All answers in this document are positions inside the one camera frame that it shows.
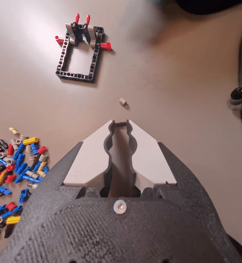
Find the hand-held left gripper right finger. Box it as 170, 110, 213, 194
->
126, 120, 177, 197

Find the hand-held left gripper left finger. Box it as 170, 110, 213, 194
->
63, 120, 115, 197

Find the dark cloth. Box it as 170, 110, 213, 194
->
174, 0, 242, 15

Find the black cord toggle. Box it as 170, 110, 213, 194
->
230, 86, 242, 105

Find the pile of colourful lego pins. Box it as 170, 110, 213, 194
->
0, 127, 49, 239

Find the black lego frame assembly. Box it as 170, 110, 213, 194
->
55, 13, 113, 83

